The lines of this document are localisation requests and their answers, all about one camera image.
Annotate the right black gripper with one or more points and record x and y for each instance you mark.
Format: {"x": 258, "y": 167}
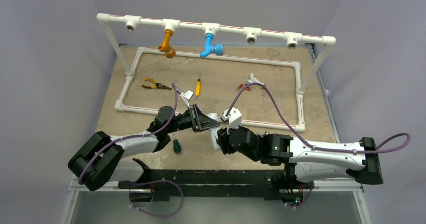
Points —
{"x": 220, "y": 139}

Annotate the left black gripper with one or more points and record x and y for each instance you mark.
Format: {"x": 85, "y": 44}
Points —
{"x": 200, "y": 122}

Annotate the white remote control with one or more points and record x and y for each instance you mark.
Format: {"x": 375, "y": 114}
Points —
{"x": 213, "y": 131}

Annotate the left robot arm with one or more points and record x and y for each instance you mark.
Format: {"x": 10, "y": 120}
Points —
{"x": 98, "y": 161}

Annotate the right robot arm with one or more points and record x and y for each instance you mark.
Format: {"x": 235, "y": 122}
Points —
{"x": 306, "y": 162}

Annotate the silver combination wrench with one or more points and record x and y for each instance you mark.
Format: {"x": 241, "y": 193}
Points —
{"x": 178, "y": 90}

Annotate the white plastic faucet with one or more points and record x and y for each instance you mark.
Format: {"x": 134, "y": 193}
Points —
{"x": 253, "y": 79}

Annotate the blue plastic faucet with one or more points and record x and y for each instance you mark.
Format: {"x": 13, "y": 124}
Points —
{"x": 210, "y": 48}

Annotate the orange plastic faucet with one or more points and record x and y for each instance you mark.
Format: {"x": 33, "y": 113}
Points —
{"x": 165, "y": 47}

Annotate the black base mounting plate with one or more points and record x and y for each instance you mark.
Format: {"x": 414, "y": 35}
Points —
{"x": 269, "y": 185}

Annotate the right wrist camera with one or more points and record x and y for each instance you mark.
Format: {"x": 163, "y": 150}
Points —
{"x": 233, "y": 118}

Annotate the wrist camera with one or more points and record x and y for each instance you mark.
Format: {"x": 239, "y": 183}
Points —
{"x": 187, "y": 102}
{"x": 233, "y": 118}

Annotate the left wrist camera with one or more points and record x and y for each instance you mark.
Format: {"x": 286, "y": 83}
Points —
{"x": 187, "y": 102}

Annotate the yellow handled screwdriver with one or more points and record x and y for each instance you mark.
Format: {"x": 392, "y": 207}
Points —
{"x": 198, "y": 86}

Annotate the green handled screwdriver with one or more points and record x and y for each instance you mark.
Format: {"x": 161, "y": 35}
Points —
{"x": 176, "y": 145}

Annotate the yellow handled pliers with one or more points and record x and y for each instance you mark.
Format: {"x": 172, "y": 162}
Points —
{"x": 155, "y": 85}

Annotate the aluminium extrusion rail frame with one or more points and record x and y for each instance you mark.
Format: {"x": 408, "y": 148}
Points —
{"x": 219, "y": 81}

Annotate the white PVC pipe frame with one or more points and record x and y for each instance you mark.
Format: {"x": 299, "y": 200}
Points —
{"x": 292, "y": 39}

